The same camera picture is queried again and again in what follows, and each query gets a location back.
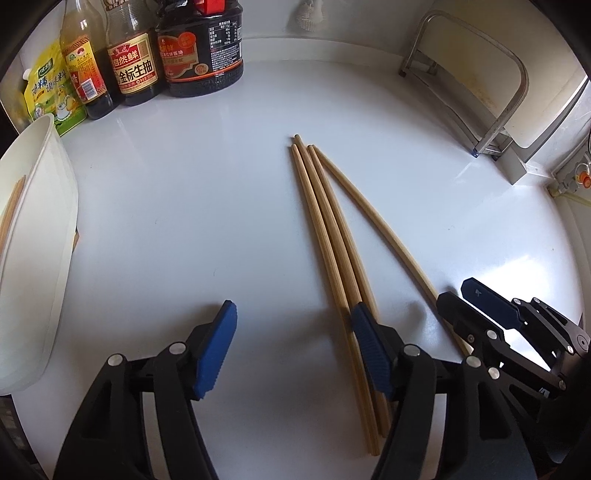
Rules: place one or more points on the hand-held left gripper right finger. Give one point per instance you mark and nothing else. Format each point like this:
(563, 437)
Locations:
(369, 350)

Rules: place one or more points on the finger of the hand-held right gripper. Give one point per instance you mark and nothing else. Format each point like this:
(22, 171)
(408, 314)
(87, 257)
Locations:
(466, 318)
(489, 302)

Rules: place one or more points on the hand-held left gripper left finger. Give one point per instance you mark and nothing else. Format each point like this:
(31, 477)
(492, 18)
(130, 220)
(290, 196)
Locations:
(214, 355)

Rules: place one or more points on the white plastic container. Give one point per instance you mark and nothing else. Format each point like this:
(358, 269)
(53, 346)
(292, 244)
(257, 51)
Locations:
(37, 277)

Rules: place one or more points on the metal rack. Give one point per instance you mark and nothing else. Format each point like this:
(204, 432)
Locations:
(510, 110)

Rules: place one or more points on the large black sauce jug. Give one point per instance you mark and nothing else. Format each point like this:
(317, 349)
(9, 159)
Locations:
(201, 55)

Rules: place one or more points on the dark soy sauce bottle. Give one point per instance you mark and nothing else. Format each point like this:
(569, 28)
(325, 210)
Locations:
(134, 64)

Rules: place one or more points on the yellow label sauce bottle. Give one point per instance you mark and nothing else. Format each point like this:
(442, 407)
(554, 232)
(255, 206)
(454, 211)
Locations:
(85, 74)

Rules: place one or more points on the yellow green seasoning pouch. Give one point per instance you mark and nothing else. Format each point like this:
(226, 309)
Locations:
(51, 92)

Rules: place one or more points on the white woven ball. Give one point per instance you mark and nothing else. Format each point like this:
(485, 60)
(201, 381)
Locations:
(307, 14)

